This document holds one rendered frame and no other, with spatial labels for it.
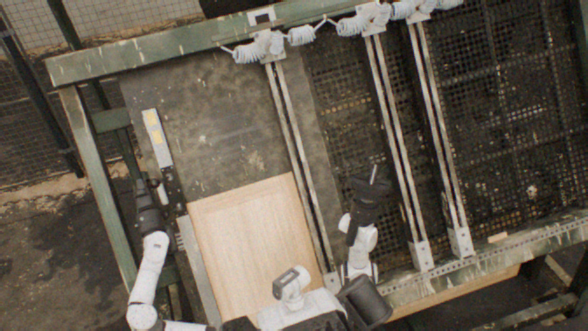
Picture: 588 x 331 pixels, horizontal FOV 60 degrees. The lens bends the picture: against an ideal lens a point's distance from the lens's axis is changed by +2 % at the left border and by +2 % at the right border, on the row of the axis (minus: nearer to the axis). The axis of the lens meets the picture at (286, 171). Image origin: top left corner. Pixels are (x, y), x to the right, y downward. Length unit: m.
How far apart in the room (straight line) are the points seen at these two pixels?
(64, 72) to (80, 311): 2.05
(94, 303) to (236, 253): 1.75
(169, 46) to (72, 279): 2.29
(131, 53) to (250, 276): 0.96
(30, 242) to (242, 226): 2.48
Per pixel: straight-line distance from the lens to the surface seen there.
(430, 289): 2.32
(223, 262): 2.06
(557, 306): 3.22
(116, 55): 1.92
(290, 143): 1.97
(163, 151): 1.96
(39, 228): 4.32
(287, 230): 2.07
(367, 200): 1.65
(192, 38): 1.92
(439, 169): 2.21
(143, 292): 1.68
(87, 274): 3.82
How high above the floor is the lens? 2.73
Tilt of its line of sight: 42 degrees down
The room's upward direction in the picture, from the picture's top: 8 degrees counter-clockwise
